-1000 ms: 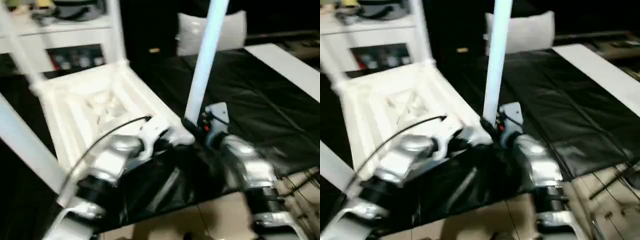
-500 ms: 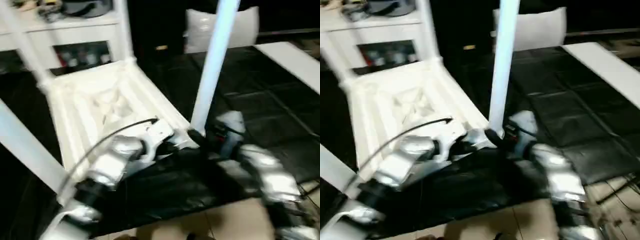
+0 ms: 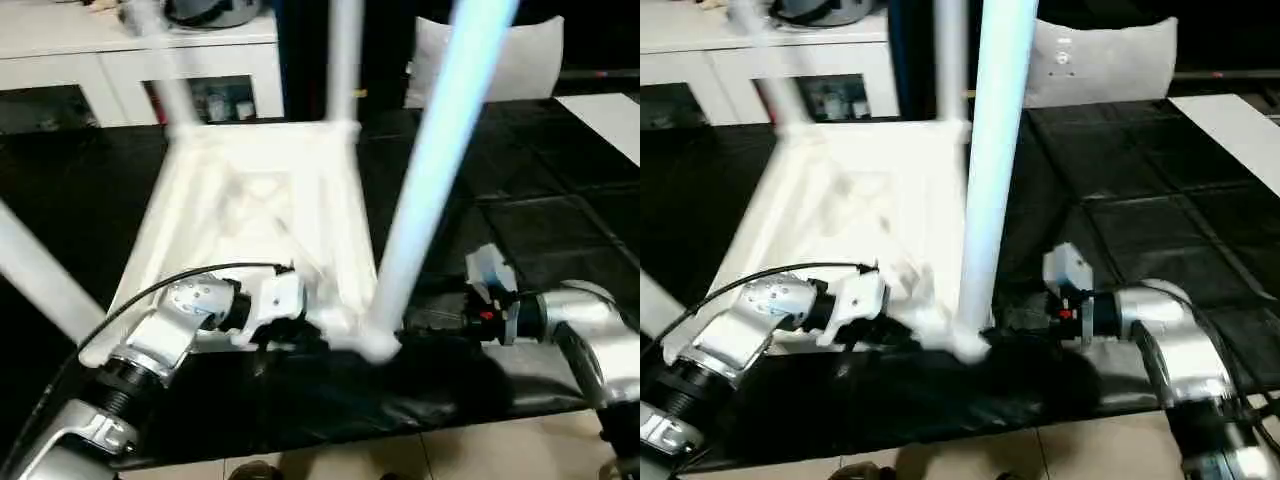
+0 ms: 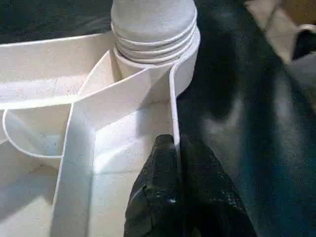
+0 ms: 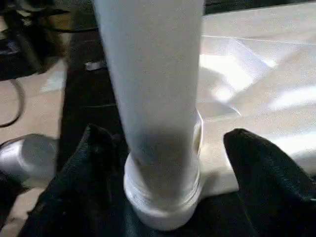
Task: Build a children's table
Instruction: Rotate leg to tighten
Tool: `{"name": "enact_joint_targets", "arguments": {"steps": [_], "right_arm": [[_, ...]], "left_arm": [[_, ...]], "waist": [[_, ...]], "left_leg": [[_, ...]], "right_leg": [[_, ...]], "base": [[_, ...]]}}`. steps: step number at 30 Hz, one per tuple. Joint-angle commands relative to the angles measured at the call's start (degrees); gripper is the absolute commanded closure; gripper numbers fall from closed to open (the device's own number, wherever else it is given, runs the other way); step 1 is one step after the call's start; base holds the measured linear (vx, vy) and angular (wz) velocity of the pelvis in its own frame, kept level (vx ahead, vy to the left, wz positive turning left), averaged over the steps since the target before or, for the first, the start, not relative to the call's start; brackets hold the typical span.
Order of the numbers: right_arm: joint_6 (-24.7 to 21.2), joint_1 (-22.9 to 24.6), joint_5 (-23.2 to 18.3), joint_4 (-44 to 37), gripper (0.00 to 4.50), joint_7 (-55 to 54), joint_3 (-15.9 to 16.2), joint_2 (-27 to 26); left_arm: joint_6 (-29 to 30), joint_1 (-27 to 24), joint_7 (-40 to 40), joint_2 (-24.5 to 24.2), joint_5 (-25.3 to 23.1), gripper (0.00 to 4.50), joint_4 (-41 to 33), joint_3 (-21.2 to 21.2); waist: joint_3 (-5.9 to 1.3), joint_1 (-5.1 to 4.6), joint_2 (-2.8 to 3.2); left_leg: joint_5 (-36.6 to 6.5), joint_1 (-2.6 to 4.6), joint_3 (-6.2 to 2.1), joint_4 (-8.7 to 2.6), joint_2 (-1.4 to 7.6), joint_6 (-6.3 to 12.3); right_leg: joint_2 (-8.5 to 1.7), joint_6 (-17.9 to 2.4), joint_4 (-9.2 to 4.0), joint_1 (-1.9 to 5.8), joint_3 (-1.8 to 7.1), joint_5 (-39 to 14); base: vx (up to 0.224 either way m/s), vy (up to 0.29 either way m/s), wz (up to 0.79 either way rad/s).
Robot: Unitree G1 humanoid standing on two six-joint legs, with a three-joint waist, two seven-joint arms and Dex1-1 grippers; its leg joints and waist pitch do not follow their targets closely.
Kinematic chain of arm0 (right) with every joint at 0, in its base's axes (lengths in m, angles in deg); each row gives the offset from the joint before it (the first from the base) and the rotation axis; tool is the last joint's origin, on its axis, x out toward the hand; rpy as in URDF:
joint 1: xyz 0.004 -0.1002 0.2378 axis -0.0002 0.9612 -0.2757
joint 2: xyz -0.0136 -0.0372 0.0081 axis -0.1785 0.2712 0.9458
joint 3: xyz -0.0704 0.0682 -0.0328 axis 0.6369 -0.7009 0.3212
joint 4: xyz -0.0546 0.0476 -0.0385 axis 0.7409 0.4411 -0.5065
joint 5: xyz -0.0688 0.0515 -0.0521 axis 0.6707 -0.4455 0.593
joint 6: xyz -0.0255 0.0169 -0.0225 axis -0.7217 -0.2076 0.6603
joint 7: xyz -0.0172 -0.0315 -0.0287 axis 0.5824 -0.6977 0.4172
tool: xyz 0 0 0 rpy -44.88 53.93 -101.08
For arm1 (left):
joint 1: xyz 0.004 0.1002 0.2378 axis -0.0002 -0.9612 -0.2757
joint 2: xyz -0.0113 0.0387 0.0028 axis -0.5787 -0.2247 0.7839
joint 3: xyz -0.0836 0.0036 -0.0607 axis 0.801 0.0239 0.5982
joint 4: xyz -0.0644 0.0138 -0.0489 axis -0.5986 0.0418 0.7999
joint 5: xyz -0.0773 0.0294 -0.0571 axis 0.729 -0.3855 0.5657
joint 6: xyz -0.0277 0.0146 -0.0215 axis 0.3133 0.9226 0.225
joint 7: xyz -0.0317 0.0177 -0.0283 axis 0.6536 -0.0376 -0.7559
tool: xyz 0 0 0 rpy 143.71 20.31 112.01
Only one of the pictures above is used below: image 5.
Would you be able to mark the white plastic table top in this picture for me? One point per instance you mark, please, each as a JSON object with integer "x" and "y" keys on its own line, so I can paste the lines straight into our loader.
{"x": 259, "y": 86}

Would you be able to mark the black equipment rack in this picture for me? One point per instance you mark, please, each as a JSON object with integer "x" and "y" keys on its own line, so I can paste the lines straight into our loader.
{"x": 24, "y": 37}

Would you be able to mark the black rounded object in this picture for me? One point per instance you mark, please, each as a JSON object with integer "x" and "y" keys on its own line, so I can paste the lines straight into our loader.
{"x": 10, "y": 192}

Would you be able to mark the white plastic table leg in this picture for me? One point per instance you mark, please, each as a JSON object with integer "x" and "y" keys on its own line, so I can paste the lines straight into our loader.
{"x": 153, "y": 74}

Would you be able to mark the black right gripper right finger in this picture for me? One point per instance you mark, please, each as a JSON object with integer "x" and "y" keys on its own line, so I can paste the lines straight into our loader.
{"x": 271, "y": 192}

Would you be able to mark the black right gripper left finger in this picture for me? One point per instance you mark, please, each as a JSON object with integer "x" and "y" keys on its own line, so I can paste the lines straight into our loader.
{"x": 74, "y": 192}

